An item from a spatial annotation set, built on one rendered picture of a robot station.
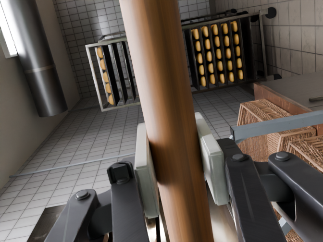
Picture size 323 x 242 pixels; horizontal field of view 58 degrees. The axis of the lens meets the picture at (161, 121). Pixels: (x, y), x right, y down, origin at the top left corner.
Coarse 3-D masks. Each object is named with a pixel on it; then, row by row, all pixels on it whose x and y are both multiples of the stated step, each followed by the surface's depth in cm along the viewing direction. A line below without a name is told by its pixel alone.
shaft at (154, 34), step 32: (128, 0) 14; (160, 0) 14; (128, 32) 15; (160, 32) 14; (160, 64) 15; (160, 96) 15; (160, 128) 16; (192, 128) 17; (160, 160) 17; (192, 160) 17; (160, 192) 18; (192, 192) 17; (192, 224) 18
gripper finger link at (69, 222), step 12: (84, 192) 13; (72, 204) 13; (84, 204) 12; (96, 204) 13; (60, 216) 12; (72, 216) 12; (84, 216) 12; (60, 228) 11; (72, 228) 11; (84, 228) 11; (48, 240) 11; (60, 240) 10; (72, 240) 10; (84, 240) 11; (96, 240) 13
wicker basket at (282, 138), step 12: (240, 108) 174; (252, 108) 162; (264, 108) 158; (276, 108) 154; (240, 120) 176; (252, 120) 176; (264, 120) 141; (288, 132) 124; (300, 132) 122; (312, 132) 122; (240, 144) 181; (252, 144) 181; (264, 156) 184
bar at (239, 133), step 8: (312, 112) 112; (320, 112) 110; (272, 120) 112; (280, 120) 111; (288, 120) 109; (296, 120) 109; (304, 120) 109; (312, 120) 110; (320, 120) 110; (232, 128) 112; (240, 128) 110; (248, 128) 109; (256, 128) 109; (264, 128) 110; (272, 128) 110; (280, 128) 110; (288, 128) 110; (296, 128) 110; (232, 136) 111; (240, 136) 110; (248, 136) 110; (280, 224) 67; (288, 224) 66
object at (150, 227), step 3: (144, 213) 150; (147, 219) 151; (150, 219) 159; (153, 219) 166; (147, 222) 149; (153, 222) 163; (147, 225) 147; (150, 225) 154; (153, 225) 161; (150, 228) 152; (153, 228) 158; (150, 231) 149; (153, 231) 155; (150, 234) 147; (153, 234) 153; (150, 237) 145; (153, 237) 151; (150, 240) 143; (153, 240) 148
